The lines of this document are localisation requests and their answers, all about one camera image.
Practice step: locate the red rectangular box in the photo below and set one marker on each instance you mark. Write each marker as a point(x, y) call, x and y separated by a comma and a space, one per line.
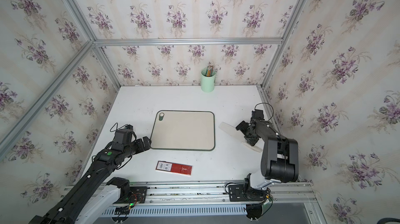
point(174, 168)

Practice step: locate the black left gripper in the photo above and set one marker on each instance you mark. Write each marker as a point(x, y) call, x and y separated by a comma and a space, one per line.
point(140, 147)

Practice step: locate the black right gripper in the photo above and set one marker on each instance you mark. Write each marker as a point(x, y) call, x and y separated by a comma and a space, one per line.
point(241, 126)

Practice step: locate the mint green utensil cup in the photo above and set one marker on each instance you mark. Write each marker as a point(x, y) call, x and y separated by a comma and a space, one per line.
point(207, 83)

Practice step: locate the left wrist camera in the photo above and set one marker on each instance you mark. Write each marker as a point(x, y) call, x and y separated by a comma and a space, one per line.
point(124, 133)

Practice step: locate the aluminium front rail frame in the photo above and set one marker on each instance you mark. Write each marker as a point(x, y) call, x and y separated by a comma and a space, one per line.
point(184, 199)

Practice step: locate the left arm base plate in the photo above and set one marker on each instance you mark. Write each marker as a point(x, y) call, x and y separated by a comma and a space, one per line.
point(137, 194)

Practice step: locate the beige green-rimmed cutting board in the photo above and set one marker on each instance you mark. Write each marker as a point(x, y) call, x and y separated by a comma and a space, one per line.
point(184, 131)

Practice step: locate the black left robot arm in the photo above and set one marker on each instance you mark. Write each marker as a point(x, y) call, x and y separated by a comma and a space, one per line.
point(78, 205)

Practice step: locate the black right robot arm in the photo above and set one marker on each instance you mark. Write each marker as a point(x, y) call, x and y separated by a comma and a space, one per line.
point(279, 154)

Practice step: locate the wooden chopsticks in cup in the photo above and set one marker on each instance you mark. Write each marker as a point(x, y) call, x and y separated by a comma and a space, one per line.
point(209, 71)

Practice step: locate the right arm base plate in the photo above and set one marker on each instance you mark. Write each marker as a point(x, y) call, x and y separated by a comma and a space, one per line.
point(241, 192)

